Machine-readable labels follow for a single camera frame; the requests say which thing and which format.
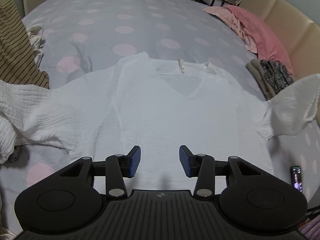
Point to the grey patterned cloth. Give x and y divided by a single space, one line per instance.
15 154

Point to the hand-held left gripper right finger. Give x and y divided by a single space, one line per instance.
186 162

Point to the folded beige garment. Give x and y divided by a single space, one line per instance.
257 77

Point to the pink pillow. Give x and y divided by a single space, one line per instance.
265 35

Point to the light pink cloth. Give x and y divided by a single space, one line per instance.
230 21

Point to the cream ruffled cloth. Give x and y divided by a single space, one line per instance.
36 40

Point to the black smartphone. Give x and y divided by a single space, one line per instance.
296 178

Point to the brown striped garment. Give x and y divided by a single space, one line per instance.
15 55

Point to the beige padded headboard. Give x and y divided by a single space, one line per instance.
300 42

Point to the white crinkle shirt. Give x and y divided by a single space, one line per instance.
162 110

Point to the black and white patterned garment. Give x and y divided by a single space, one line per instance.
277 76

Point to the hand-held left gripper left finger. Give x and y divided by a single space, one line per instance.
133 162

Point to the purple fluffy rug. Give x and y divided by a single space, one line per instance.
311 230

